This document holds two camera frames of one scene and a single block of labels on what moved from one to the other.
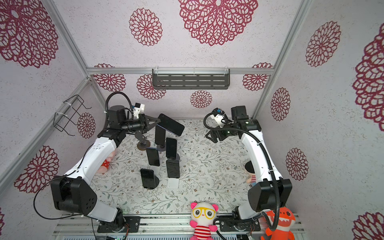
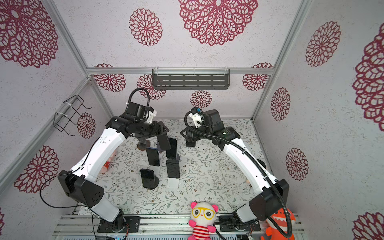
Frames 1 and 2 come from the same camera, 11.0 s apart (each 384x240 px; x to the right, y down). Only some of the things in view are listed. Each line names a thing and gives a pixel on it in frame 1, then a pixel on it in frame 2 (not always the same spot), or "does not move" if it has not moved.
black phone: [170, 125] → [190, 144]
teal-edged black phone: [171, 148] does not move
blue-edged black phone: [153, 156] does not move
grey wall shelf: [191, 78] does not move
